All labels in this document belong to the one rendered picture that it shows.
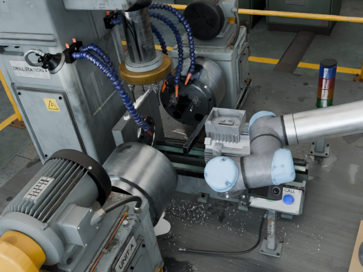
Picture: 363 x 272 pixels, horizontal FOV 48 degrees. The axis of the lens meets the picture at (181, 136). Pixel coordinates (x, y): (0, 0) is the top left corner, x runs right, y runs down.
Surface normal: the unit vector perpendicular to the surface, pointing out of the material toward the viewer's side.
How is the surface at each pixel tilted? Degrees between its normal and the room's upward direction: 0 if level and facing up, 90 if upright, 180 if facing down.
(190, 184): 90
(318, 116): 27
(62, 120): 90
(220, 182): 38
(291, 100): 0
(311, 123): 46
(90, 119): 90
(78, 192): 61
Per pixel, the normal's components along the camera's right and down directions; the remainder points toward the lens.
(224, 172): -0.32, -0.25
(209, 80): 0.59, -0.45
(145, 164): 0.38, -0.60
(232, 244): -0.13, -0.79
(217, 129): -0.35, 0.61
